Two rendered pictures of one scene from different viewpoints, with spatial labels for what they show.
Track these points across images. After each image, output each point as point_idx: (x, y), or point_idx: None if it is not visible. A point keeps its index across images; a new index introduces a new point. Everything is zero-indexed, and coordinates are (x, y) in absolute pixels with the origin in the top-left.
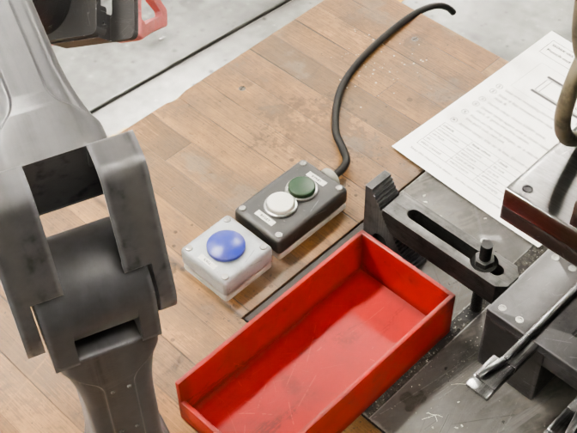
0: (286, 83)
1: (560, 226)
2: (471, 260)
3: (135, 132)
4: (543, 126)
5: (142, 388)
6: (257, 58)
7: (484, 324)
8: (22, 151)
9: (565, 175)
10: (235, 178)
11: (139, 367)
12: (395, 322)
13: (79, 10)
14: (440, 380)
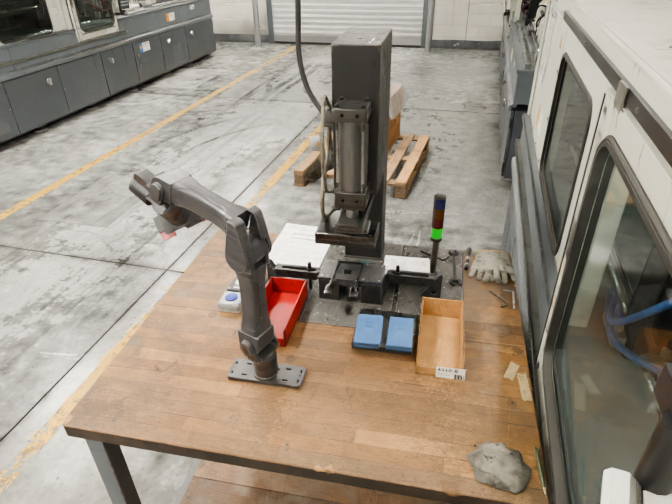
0: (216, 259)
1: (332, 235)
2: (306, 270)
3: (175, 286)
4: (300, 244)
5: (264, 284)
6: (202, 256)
7: (318, 282)
8: (233, 214)
9: (326, 226)
10: (218, 285)
11: (264, 275)
12: (291, 298)
13: (193, 213)
14: (312, 305)
